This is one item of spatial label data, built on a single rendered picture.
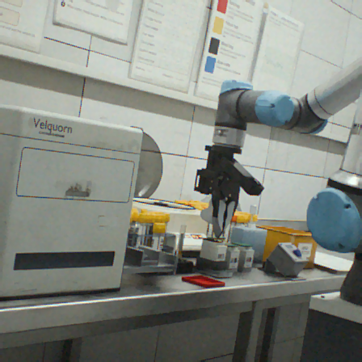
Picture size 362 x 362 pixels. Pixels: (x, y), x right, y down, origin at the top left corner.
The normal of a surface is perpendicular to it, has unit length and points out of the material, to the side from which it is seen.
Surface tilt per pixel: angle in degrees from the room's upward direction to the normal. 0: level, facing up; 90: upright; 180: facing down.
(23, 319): 90
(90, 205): 90
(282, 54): 95
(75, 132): 89
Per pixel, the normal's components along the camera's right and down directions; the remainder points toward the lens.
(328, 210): -0.79, 0.04
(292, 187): 0.77, 0.15
